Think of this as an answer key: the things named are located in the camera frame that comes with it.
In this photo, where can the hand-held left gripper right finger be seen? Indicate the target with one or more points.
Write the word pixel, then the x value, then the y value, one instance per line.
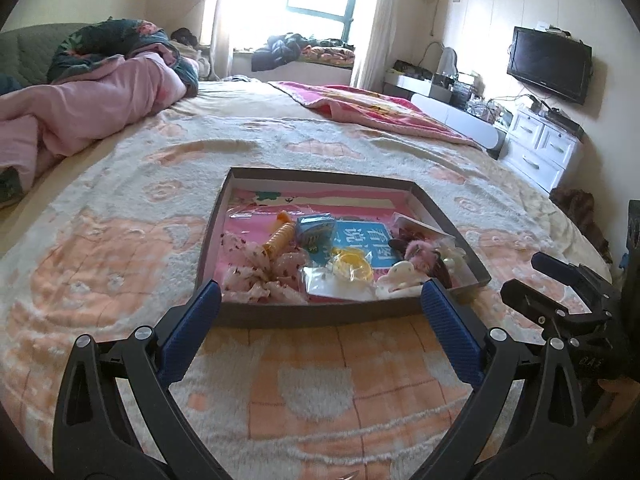
pixel 450 330

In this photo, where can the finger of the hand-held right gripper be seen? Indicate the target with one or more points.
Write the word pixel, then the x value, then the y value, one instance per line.
pixel 565 270
pixel 530 300

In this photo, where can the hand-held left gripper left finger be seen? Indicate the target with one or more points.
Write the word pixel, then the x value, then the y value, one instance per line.
pixel 192 330

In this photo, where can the white hair claw clip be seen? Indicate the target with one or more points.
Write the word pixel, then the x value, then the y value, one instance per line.
pixel 395 277

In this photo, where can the shallow cardboard box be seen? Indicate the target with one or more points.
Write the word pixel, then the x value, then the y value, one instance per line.
pixel 300 316

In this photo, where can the person's right hand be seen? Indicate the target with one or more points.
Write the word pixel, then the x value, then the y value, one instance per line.
pixel 620 397

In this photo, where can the dark brown hair clip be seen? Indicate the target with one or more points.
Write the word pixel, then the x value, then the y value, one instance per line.
pixel 442 272

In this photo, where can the dark brown cloth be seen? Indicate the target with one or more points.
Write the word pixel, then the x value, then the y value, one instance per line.
pixel 575 205

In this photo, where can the cream bow hair clip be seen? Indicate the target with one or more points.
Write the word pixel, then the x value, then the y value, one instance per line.
pixel 452 255

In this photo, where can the pink fluffy hair clip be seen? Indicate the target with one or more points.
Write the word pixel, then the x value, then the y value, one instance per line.
pixel 420 255

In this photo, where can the sheer red-dotted scrunchie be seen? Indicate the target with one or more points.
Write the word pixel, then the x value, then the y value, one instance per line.
pixel 250 265

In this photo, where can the clear packet with card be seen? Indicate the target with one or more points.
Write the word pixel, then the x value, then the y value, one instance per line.
pixel 415 225

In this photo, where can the pink book with blue label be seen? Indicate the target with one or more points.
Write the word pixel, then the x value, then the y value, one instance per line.
pixel 260 225

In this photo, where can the white drawer cabinet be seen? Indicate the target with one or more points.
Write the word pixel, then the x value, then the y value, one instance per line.
pixel 530 145

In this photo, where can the clear plastic packet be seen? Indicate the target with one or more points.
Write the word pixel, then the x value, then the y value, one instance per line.
pixel 320 287

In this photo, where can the black set-top box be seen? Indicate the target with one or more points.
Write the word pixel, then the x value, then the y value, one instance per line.
pixel 565 122

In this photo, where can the small blue box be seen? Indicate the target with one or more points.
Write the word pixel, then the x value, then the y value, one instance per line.
pixel 312 232

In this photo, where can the white desk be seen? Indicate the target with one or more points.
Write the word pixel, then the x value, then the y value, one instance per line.
pixel 460 120

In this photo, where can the black television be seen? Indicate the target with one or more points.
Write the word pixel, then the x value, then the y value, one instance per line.
pixel 547 65

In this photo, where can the pink printed blanket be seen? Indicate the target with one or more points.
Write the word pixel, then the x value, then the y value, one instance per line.
pixel 380 110

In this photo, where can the pink quilt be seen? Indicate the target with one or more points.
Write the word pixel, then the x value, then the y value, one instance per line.
pixel 100 95

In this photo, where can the dark clothing pile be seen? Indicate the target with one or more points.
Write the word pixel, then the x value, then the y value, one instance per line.
pixel 275 52

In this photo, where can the dark floral duvet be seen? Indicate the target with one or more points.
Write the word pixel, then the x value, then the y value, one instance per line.
pixel 100 37

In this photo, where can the cream curtain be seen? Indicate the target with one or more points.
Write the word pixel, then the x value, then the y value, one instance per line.
pixel 217 20
pixel 372 25

